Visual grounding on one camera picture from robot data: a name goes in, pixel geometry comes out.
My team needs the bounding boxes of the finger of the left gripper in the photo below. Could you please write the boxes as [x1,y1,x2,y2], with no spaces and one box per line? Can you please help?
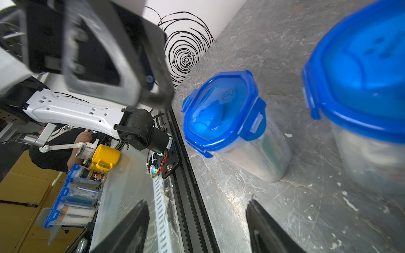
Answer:
[110,1,174,109]

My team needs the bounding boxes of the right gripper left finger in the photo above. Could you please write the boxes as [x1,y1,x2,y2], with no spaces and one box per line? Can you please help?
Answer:
[90,200,150,253]

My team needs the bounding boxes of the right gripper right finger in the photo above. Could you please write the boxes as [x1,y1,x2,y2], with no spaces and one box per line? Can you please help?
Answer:
[246,199,304,253]

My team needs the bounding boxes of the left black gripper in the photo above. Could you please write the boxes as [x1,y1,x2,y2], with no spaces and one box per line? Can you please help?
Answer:
[13,1,141,106]

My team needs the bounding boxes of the blue-lid clear container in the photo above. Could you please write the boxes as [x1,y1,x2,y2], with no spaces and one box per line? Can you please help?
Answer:
[302,1,405,195]
[181,70,292,182]

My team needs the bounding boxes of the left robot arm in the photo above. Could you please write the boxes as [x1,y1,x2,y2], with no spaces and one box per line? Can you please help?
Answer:
[1,1,174,153]

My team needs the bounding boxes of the blue-lid containers outside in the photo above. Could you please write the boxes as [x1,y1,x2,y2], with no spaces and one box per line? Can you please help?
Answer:
[43,163,107,228]

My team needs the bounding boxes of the yellow mug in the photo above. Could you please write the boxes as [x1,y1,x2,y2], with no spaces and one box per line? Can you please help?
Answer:
[89,144,121,173]

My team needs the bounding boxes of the person in black shirt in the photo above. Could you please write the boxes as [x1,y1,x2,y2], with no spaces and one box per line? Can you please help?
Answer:
[28,128,108,173]

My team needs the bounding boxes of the white slotted cable duct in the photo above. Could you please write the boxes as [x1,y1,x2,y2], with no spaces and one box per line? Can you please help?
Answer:
[153,177,173,253]

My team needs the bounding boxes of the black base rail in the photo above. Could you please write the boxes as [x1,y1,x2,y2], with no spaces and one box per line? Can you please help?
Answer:
[159,108,220,253]

